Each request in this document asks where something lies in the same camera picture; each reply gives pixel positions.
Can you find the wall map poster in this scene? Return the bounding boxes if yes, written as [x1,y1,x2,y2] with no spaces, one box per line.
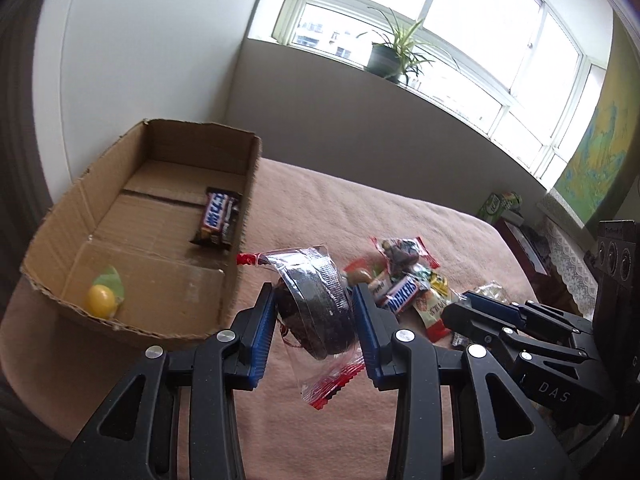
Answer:
[550,20,640,223]

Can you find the pink blanket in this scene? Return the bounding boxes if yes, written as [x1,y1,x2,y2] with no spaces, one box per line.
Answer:
[0,157,547,480]

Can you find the yellow lemon candy toy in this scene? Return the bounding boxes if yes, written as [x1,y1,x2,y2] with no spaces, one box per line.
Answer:
[84,265,126,318]

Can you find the white wardrobe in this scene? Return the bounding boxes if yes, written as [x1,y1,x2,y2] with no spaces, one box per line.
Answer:
[32,0,265,206]

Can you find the white framed window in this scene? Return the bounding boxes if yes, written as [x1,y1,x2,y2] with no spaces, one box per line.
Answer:
[247,0,615,185]

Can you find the potted green plant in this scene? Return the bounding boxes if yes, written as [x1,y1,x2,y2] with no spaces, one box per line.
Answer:
[357,7,451,86]

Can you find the brown cardboard box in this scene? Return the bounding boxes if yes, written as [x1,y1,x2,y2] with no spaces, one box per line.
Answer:
[20,118,263,353]

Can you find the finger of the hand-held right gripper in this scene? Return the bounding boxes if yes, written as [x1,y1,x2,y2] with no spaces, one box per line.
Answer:
[462,289,596,343]
[441,302,593,391]

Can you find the sliced bread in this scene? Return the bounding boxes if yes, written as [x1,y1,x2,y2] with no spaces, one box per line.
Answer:
[471,283,510,305]

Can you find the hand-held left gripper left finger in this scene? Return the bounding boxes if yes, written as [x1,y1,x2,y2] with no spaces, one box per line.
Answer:
[55,282,278,480]

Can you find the green carton box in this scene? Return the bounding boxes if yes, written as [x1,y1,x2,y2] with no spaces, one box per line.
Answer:
[477,190,524,224]

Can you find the white red snack packet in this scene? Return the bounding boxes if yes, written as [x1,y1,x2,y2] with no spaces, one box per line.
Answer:
[414,299,457,345]

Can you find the small white candy bar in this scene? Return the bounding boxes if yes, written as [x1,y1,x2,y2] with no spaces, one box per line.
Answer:
[369,272,396,307]

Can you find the brown chocolate bar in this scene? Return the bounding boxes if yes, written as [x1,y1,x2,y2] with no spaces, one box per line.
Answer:
[190,186,243,250]
[382,276,423,313]

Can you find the dark cake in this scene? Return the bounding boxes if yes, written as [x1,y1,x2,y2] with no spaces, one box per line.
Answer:
[236,243,367,411]

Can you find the yellow green candy packet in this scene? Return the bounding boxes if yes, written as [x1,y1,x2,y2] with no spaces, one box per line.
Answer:
[419,266,452,302]

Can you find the red-edged clear snack packet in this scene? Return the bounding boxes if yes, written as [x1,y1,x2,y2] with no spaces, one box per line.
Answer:
[370,236,441,281]

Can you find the dark red bedside table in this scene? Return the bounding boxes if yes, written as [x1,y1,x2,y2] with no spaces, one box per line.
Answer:
[496,216,552,290]

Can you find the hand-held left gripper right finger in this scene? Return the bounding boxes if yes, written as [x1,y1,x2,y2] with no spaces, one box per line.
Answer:
[351,282,583,480]

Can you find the white lace cloth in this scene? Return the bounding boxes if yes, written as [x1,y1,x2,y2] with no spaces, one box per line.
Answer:
[537,195,601,317]

